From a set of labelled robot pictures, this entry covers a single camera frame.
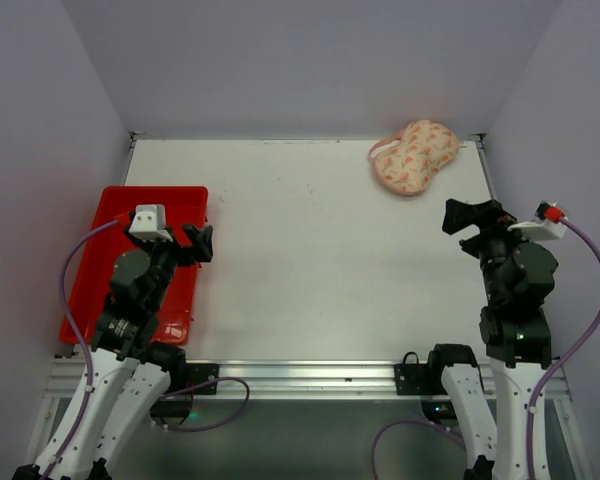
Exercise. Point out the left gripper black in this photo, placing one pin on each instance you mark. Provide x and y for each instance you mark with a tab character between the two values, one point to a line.
178	242

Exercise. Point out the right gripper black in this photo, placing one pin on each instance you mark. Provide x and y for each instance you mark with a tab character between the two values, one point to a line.
487	228

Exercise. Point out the floral mesh laundry bag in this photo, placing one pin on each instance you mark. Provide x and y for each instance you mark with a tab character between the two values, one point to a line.
407	161

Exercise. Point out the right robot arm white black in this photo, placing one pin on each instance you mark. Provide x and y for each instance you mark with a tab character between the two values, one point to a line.
509	441

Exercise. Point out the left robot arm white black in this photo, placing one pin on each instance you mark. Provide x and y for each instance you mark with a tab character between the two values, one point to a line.
126	369

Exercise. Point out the red plastic tray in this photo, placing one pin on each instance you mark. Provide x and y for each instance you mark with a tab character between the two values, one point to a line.
183	205

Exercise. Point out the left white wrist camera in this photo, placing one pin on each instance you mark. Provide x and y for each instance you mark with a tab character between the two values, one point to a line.
148	223

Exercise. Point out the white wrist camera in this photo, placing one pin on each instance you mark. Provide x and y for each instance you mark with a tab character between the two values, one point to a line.
546	224
148	223

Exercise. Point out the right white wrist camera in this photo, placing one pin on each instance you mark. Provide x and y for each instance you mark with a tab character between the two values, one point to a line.
546	224

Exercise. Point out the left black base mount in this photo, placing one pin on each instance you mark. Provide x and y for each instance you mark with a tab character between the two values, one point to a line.
178	409

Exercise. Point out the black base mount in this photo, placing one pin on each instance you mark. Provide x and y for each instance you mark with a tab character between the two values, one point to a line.
178	409
414	378

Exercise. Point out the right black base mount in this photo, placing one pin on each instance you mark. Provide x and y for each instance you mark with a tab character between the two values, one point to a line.
414	378

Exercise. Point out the aluminium front rail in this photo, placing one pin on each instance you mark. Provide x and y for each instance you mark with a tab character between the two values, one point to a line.
299	380

